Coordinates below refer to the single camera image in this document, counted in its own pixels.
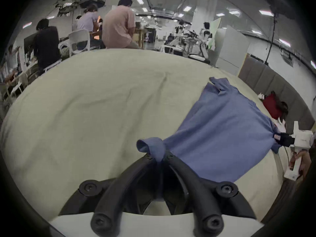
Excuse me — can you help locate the grey padded headboard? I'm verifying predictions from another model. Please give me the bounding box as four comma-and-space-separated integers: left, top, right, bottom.
238, 56, 316, 131

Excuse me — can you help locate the bed with beige sheet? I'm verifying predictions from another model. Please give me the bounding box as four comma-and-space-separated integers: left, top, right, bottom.
0, 48, 298, 231

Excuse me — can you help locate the blue shirt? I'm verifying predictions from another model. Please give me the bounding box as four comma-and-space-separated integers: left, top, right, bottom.
136, 77, 282, 200

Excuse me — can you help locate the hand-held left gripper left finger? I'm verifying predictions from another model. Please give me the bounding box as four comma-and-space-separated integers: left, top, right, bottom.
59, 153, 158, 237

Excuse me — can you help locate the person's right hand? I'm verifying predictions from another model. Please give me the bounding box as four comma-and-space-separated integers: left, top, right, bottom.
288, 149, 312, 178

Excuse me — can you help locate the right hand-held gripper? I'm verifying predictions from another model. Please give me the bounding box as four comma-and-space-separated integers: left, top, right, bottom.
273, 121, 314, 181

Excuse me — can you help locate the white chair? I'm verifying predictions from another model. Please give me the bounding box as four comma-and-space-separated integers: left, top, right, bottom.
68, 29, 97, 58

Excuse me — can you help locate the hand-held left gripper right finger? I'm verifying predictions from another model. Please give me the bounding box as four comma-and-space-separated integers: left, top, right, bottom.
160, 151, 257, 237

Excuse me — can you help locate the red cloth bag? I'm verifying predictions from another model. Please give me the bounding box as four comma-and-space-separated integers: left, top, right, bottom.
262, 91, 289, 120

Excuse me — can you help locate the white humanoid robot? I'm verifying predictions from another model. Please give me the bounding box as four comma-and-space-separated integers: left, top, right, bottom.
199, 22, 213, 59

